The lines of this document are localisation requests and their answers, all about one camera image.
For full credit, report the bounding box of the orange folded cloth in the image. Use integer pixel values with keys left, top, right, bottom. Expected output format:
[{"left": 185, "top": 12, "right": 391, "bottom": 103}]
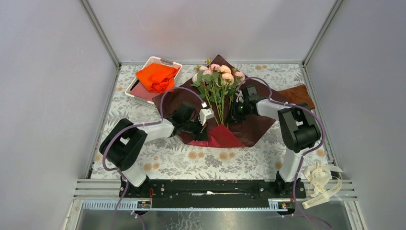
[{"left": 135, "top": 63, "right": 179, "bottom": 93}]

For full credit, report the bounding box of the pink paper sheet in basket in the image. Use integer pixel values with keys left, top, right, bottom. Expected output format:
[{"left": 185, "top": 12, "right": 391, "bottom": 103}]
[{"left": 129, "top": 80, "right": 161, "bottom": 101}]

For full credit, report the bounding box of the pink fake flower bunch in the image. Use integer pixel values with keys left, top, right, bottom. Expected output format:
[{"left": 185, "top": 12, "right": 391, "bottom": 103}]
[{"left": 191, "top": 59, "right": 246, "bottom": 125}]

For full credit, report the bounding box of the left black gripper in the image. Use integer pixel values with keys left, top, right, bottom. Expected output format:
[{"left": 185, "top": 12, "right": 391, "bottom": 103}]
[{"left": 182, "top": 115, "right": 209, "bottom": 142}]

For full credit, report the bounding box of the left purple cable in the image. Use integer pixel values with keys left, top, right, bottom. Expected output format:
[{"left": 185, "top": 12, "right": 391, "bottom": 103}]
[{"left": 102, "top": 86, "right": 207, "bottom": 230}]

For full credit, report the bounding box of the brown folded cloth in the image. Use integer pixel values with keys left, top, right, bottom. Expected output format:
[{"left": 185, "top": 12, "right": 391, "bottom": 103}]
[{"left": 279, "top": 84, "right": 315, "bottom": 110}]

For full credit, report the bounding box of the floral patterned table mat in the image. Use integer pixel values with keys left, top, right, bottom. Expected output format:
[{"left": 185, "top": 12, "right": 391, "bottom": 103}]
[{"left": 90, "top": 64, "right": 328, "bottom": 180}]

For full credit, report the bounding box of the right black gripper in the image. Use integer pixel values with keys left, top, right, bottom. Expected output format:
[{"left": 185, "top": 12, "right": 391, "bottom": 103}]
[{"left": 224, "top": 100, "right": 249, "bottom": 124}]

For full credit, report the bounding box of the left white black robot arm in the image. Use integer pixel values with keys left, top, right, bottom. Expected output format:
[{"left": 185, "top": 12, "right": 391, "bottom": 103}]
[{"left": 99, "top": 103, "right": 214, "bottom": 197}]

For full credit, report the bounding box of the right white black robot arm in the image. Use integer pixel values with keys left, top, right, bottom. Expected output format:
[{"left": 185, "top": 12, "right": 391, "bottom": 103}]
[{"left": 226, "top": 85, "right": 322, "bottom": 197}]

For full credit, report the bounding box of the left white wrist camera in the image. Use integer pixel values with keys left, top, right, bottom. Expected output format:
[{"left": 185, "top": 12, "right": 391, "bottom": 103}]
[{"left": 199, "top": 108, "right": 215, "bottom": 125}]

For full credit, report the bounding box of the cream printed ribbon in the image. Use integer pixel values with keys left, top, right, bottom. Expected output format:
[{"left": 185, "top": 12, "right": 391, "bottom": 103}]
[{"left": 302, "top": 161, "right": 343, "bottom": 209}]

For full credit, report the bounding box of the dark red wrapping paper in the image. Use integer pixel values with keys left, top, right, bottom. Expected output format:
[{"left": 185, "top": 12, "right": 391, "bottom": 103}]
[{"left": 152, "top": 54, "right": 293, "bottom": 149}]

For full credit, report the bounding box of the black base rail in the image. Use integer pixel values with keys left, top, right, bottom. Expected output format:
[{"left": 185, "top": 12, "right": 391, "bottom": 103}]
[{"left": 119, "top": 179, "right": 306, "bottom": 208}]

